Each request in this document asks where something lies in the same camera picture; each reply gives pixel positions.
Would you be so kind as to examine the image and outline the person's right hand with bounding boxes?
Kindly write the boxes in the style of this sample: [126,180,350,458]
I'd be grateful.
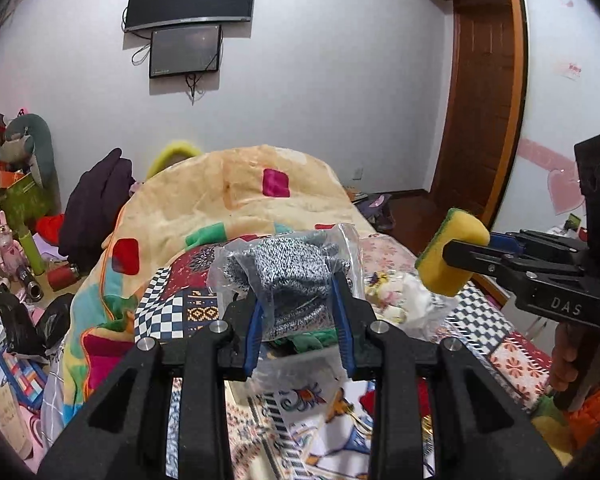
[550,321,588,397]

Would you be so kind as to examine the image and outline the red thermos bottle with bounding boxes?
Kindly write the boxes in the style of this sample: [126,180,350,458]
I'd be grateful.
[47,262,84,292]

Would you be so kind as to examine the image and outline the yellow green sponge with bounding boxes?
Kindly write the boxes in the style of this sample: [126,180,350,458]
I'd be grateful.
[414,208,491,299]

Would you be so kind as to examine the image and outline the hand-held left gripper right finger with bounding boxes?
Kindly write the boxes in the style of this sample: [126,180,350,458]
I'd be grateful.
[330,270,566,480]

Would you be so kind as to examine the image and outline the yellow patchwork fleece blanket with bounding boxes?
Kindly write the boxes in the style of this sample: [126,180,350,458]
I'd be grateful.
[62,144,377,413]

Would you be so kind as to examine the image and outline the black plastic bag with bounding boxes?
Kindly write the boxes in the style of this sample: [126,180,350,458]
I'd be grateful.
[0,284,75,357]

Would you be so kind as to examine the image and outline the green cardboard box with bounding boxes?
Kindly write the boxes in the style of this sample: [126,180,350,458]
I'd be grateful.
[0,172,57,235]

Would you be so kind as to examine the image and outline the bagged grey knit gloves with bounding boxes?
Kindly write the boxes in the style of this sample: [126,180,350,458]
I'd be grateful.
[207,222,366,396]

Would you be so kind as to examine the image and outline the pink rabbit figure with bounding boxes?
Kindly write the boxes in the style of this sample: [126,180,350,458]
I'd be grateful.
[0,210,31,282]

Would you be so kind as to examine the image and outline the grey green plush toy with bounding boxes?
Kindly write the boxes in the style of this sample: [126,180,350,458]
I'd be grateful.
[3,113,62,202]

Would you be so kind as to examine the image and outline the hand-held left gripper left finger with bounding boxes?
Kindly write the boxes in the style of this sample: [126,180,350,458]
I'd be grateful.
[37,287,267,480]

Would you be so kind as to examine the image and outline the white crumpled plastic bag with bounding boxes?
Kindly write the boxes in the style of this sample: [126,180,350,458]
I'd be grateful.
[374,269,448,342]

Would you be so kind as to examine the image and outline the patterned patchwork bed sheet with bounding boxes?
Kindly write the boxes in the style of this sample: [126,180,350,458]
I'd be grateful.
[134,232,556,480]

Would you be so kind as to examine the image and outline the green tube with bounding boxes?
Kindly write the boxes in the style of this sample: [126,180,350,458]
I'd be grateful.
[17,224,47,276]

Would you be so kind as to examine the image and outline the pink heart wall sticker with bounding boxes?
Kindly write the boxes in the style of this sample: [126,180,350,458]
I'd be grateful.
[546,167,587,216]

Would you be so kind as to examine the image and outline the dark purple bag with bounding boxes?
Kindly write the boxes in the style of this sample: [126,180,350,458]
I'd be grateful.
[354,192,397,234]

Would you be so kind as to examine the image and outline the black flashlight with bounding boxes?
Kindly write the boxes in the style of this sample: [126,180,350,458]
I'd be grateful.
[17,267,44,304]

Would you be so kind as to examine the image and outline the small black wall monitor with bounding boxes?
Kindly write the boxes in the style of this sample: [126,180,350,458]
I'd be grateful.
[148,24,224,80]

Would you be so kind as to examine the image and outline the red cloth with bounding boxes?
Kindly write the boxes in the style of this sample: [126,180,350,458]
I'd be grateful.
[34,213,67,244]

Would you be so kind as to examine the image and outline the dark purple jacket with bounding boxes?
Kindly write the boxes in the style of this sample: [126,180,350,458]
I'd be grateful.
[58,148,137,277]

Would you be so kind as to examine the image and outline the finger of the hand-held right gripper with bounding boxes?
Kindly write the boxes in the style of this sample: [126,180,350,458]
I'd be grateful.
[442,239,587,297]
[489,229,589,257]

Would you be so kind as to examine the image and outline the brown wooden door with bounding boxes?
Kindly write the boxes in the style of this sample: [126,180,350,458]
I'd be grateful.
[429,0,527,228]

